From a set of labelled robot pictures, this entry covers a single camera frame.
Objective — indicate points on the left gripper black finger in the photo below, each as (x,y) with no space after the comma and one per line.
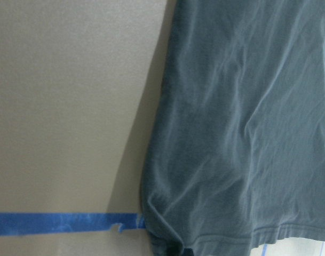
(188,252)

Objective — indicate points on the black t-shirt with logo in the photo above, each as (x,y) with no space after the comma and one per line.
(237,154)

